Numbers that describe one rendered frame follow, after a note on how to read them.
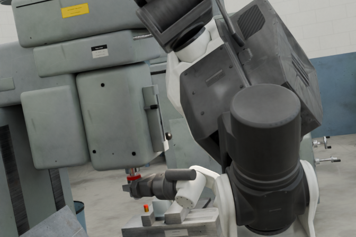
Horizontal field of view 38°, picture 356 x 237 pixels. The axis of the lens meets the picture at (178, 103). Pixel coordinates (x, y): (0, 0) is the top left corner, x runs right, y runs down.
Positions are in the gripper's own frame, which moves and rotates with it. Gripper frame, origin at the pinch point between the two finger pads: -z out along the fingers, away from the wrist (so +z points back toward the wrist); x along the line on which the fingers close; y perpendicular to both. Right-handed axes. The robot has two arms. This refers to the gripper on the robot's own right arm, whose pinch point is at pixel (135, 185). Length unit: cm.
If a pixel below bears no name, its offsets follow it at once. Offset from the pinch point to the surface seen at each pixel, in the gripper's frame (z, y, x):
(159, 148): 11.6, -11.6, -1.8
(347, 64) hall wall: -141, 19, -637
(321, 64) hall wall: -175, 14, -626
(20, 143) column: -33.6, -19.5, 15.5
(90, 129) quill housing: -3.2, -21.5, 11.7
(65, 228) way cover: -34.2, 15.0, 4.1
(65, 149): -10.9, -16.7, 16.4
